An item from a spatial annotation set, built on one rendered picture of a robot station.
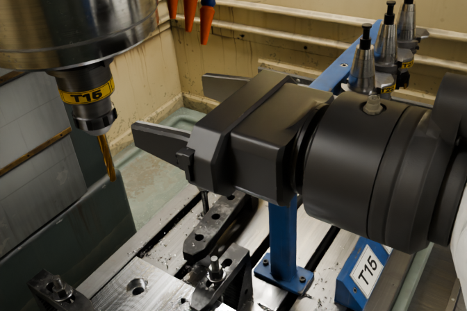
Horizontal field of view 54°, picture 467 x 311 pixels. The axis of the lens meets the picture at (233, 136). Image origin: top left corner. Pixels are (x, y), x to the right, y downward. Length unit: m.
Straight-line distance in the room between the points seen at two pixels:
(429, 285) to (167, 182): 0.89
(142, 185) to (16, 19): 1.30
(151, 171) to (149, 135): 1.34
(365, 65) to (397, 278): 0.39
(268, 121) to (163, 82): 1.54
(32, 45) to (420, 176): 0.27
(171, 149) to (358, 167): 0.13
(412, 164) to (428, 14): 1.10
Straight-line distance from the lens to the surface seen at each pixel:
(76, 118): 0.46
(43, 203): 1.07
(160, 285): 0.78
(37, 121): 0.98
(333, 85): 0.76
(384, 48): 0.84
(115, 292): 0.79
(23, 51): 0.37
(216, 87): 0.40
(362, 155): 0.27
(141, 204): 1.55
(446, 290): 1.12
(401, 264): 0.93
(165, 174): 1.64
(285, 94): 0.34
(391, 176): 0.26
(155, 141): 0.34
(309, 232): 0.96
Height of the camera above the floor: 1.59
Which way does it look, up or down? 34 degrees down
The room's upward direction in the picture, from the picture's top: 5 degrees counter-clockwise
